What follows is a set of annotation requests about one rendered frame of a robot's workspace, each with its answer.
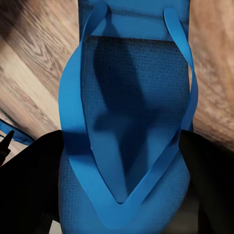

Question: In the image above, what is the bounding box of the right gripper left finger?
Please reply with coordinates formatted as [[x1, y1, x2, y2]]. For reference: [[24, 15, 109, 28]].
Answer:
[[0, 130, 64, 234]]

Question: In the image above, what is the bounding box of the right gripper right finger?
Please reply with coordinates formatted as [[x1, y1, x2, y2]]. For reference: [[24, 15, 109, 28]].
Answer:
[[178, 130, 234, 234]]

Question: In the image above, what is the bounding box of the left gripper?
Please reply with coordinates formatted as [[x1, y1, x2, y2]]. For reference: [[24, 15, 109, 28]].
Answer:
[[0, 130, 15, 167]]

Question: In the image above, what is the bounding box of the sandal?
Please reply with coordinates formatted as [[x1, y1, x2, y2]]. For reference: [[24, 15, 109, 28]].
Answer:
[[58, 0, 199, 234], [0, 119, 34, 146]]

